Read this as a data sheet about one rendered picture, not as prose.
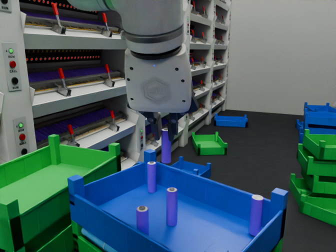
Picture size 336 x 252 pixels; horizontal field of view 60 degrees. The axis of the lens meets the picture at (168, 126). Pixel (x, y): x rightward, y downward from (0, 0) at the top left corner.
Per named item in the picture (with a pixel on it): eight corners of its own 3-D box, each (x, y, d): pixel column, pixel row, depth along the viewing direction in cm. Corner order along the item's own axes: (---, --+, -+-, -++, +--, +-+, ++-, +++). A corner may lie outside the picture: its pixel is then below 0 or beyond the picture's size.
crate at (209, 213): (283, 236, 47) (289, 190, 45) (215, 321, 32) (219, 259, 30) (150, 181, 66) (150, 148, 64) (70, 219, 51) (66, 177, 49)
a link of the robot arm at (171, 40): (111, 36, 38) (116, 57, 40) (178, 36, 36) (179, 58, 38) (129, 14, 44) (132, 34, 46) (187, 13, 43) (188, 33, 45)
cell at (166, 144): (172, 161, 55) (173, 128, 53) (166, 164, 54) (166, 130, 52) (165, 159, 56) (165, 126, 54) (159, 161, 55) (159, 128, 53)
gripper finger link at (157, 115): (136, 110, 49) (142, 140, 53) (155, 111, 48) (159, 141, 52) (141, 99, 51) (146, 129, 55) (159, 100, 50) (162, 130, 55)
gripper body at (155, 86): (112, 50, 40) (126, 115, 47) (187, 50, 38) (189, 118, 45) (128, 29, 45) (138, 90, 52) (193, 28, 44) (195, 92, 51)
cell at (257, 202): (260, 201, 44) (257, 239, 45) (265, 197, 45) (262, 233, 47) (249, 197, 45) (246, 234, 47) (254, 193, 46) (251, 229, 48)
